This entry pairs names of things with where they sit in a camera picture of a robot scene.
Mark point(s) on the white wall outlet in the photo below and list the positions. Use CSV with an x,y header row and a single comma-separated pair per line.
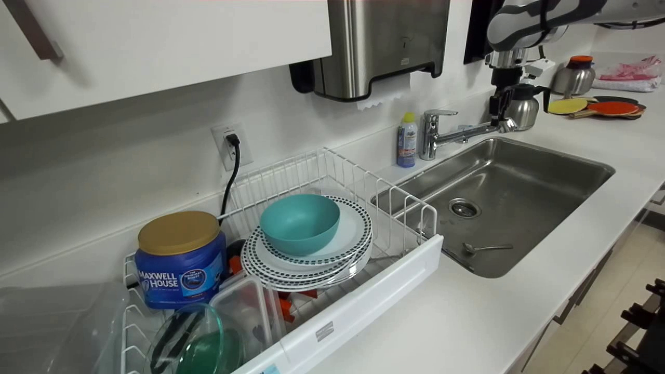
x,y
230,142

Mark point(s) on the clear plastic container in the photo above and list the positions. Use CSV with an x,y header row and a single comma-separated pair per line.
x,y
250,315

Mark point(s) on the blue coffee can tan lid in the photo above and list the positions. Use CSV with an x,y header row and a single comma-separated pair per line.
x,y
179,261

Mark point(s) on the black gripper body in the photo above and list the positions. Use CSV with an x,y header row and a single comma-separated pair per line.
x,y
509,74

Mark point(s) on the white folded cloth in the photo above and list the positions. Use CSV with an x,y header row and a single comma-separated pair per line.
x,y
625,84

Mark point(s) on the teal bowl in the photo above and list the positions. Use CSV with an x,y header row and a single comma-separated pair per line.
x,y
301,223

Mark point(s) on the red utensil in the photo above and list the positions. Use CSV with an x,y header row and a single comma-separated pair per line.
x,y
299,301

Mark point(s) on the metal sink drain strainer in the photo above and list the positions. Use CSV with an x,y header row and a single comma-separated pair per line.
x,y
465,206

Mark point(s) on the pink cloth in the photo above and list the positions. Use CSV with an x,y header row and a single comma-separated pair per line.
x,y
637,70

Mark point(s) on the metal spoon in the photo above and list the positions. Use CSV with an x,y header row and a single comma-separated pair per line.
x,y
486,249

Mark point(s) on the white patterned plate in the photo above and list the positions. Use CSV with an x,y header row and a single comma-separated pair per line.
x,y
292,277
345,239

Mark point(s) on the black hanging cloth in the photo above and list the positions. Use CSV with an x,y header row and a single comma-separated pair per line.
x,y
475,32

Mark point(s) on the steel paper towel dispenser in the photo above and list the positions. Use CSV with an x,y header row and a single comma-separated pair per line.
x,y
376,43

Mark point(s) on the chrome sink faucet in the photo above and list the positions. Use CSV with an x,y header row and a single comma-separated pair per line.
x,y
434,135

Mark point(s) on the black rack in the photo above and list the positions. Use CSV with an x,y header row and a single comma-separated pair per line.
x,y
634,334

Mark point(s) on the white upper cabinet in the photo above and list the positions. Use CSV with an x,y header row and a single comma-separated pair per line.
x,y
152,48

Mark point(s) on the green glass bowl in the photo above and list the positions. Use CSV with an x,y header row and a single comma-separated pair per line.
x,y
209,345

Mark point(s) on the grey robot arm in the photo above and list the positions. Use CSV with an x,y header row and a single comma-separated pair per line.
x,y
554,22

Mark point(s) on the steel carafe orange lid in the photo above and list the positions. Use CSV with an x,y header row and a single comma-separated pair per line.
x,y
575,78

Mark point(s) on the orange plate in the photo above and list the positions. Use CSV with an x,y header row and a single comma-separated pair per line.
x,y
616,110

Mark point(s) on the stainless steel sink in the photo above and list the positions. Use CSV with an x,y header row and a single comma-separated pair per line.
x,y
500,201

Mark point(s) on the black utensil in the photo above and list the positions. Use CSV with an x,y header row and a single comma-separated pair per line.
x,y
168,335

